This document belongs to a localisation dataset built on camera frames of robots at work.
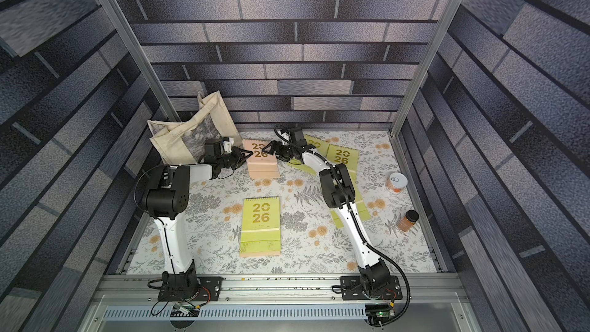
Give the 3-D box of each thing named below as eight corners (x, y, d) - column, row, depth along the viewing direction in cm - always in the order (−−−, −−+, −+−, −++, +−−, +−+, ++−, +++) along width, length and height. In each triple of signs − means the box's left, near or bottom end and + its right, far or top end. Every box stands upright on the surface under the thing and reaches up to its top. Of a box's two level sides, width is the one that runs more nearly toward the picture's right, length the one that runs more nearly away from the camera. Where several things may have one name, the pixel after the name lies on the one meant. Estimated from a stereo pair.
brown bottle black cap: (399, 231, 88) (409, 220, 80) (396, 221, 91) (406, 210, 82) (409, 231, 88) (421, 220, 80) (406, 221, 91) (417, 210, 82)
